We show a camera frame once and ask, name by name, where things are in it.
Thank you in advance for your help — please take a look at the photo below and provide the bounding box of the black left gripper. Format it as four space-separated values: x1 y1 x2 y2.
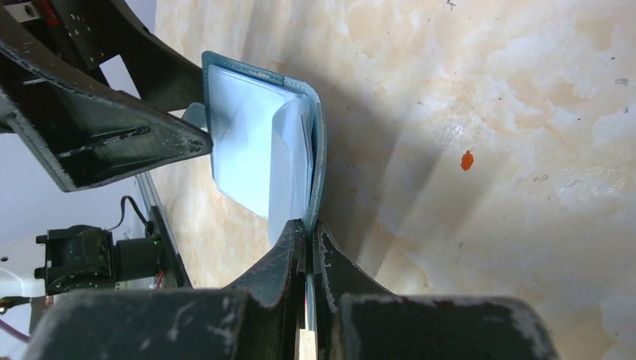
1 1 212 192

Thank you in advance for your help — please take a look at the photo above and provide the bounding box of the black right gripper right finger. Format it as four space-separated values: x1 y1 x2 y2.
313 220 558 359

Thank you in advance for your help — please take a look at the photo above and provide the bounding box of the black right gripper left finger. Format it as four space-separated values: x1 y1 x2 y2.
24 219 305 359

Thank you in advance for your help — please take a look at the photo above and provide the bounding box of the teal card holder wallet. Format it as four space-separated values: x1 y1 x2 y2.
184 51 327 244

